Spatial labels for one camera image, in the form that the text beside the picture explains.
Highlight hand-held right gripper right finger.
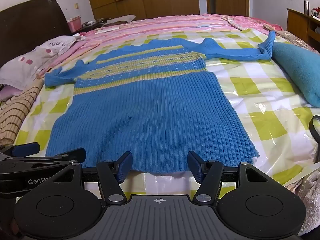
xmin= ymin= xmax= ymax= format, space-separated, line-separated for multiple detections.
xmin=187 ymin=151 xmax=278 ymax=203

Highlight wooden desk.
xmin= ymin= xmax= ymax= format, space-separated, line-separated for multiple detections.
xmin=286 ymin=8 xmax=320 ymax=53

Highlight dark nightstand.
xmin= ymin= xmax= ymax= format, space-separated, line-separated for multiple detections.
xmin=71 ymin=20 xmax=105 ymax=34

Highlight purple cloth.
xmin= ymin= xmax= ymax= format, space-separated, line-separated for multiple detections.
xmin=0 ymin=84 xmax=23 ymax=103

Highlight blue knit sweater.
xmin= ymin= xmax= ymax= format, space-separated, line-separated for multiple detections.
xmin=44 ymin=38 xmax=275 ymax=174

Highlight pink floral quilt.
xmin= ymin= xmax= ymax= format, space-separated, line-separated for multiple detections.
xmin=220 ymin=14 xmax=283 ymax=33

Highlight pink storage box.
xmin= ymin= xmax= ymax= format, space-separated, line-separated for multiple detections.
xmin=67 ymin=15 xmax=83 ymax=33

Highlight dark brown headboard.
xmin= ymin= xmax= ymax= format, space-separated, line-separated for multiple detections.
xmin=0 ymin=0 xmax=73 ymax=68

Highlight black ring strap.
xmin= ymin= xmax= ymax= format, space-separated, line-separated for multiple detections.
xmin=309 ymin=116 xmax=320 ymax=164

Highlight teal fleece blanket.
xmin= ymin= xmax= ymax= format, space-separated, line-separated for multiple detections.
xmin=271 ymin=42 xmax=320 ymax=108

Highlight pink striped bedsheet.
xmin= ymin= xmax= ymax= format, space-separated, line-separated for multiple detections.
xmin=37 ymin=14 xmax=240 ymax=78

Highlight white pillow with pink print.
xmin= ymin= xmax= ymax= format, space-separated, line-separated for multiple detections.
xmin=0 ymin=35 xmax=80 ymax=88

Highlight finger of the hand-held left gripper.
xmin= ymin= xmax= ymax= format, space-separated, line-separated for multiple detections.
xmin=0 ymin=148 xmax=87 ymax=174
xmin=0 ymin=142 xmax=40 ymax=158

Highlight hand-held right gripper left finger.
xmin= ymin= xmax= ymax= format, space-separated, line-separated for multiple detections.
xmin=45 ymin=151 xmax=133 ymax=204

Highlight white fuzzy towel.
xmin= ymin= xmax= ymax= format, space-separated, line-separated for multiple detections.
xmin=285 ymin=162 xmax=320 ymax=235

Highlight grey cloth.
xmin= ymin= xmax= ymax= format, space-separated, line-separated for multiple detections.
xmin=101 ymin=15 xmax=137 ymax=28

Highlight beige patterned cloth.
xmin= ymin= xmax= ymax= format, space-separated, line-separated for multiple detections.
xmin=262 ymin=25 xmax=320 ymax=54

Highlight brown striped cloth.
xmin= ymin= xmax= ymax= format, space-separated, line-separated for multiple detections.
xmin=0 ymin=80 xmax=45 ymax=145

